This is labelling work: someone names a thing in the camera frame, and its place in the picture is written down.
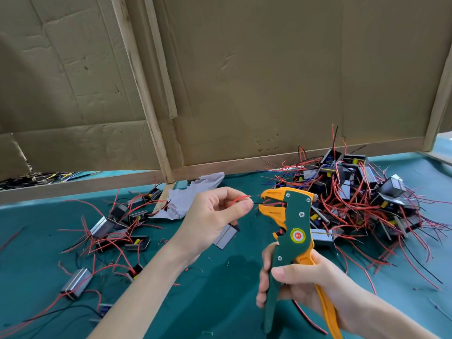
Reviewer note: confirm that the person's left forearm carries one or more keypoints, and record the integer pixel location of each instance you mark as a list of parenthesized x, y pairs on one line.
[(131, 300)]

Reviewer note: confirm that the person's right hand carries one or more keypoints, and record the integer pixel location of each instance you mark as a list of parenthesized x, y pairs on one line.
[(318, 279)]

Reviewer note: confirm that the short wooden bottom rail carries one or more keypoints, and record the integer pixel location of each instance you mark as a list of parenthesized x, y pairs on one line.
[(70, 188)]

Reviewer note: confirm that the thin wooden strip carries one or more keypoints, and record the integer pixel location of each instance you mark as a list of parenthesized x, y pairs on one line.
[(161, 56)]

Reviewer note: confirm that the smooth brown cardboard panel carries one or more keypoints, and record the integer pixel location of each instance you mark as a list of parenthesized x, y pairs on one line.
[(304, 67)]

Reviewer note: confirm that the person's left hand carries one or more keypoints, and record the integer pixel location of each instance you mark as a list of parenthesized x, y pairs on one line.
[(205, 219)]

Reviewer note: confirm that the creased brown cardboard panel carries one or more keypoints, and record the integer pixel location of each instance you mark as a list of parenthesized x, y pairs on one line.
[(63, 67)]

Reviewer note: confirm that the wooden corner post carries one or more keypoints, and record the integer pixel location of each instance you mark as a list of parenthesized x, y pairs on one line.
[(438, 109)]

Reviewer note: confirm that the flat grey board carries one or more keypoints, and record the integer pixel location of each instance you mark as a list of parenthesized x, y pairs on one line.
[(441, 150)]

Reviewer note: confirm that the person's right forearm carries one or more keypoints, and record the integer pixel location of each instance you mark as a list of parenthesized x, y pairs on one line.
[(395, 322)]

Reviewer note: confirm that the long wooden bottom rail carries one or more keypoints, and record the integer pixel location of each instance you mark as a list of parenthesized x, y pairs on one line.
[(304, 157)]

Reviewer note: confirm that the grey plastic bag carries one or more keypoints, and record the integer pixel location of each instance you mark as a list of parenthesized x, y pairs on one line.
[(187, 194)]

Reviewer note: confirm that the wide wooden post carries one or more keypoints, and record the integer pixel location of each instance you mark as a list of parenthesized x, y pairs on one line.
[(141, 81)]

